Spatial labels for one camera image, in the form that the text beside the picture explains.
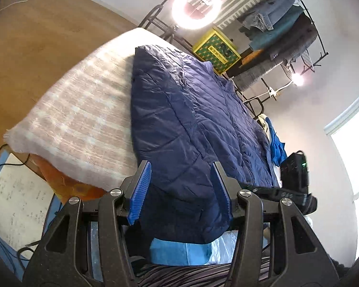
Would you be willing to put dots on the navy quilted jacket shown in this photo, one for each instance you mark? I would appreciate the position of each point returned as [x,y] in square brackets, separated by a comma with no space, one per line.
[182,125]

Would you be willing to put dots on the striped dark cloth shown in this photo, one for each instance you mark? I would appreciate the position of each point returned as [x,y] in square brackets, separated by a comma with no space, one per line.
[182,275]

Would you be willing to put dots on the orange bed sheet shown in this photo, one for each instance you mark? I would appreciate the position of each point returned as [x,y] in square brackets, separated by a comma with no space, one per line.
[62,185]

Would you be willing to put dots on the teal garment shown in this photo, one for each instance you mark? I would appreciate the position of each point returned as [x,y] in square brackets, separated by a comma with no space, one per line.
[275,31]

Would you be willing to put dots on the window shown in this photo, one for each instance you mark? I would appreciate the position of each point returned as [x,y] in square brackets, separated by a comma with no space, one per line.
[353,161]

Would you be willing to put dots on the white paper sheet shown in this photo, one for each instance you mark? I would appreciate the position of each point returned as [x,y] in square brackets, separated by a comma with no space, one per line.
[18,200]

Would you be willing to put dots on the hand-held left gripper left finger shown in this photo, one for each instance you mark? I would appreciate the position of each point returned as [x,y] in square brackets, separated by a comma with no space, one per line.
[140,191]

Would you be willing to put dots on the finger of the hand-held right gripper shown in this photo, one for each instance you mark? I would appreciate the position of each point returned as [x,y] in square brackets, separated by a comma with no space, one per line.
[269,192]

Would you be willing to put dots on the dark grey garment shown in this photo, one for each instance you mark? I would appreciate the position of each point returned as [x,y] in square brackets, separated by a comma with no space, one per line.
[299,36]

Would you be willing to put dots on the white cloth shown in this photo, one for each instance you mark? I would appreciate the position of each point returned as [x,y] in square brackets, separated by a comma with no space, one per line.
[263,122]

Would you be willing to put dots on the grey knit garment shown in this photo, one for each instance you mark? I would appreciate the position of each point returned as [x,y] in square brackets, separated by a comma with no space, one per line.
[254,74]

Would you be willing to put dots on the blue cloth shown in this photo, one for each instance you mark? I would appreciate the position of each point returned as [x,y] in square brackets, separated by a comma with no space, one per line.
[276,149]

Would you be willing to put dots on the black metal clothes rack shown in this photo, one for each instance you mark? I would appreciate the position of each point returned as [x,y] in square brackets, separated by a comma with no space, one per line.
[323,47]

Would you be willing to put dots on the white clip lamp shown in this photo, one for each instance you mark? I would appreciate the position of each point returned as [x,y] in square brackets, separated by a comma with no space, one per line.
[297,79]

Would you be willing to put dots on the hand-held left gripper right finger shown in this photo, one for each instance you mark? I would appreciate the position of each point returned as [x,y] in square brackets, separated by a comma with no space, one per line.
[223,191]

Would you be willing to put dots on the white beige plaid blanket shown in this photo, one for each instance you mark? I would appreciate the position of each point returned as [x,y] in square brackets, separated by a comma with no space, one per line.
[77,110]

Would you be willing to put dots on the denim jacket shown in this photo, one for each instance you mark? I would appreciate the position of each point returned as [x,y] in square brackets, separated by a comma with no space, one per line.
[269,9]

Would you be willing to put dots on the orange cloth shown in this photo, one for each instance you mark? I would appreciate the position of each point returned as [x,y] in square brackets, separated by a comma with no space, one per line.
[252,56]

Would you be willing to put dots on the light blue plastic bag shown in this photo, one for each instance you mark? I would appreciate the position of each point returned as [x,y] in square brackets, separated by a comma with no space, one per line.
[173,251]

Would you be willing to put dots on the yellow green box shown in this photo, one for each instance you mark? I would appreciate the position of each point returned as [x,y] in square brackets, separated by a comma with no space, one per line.
[215,50]

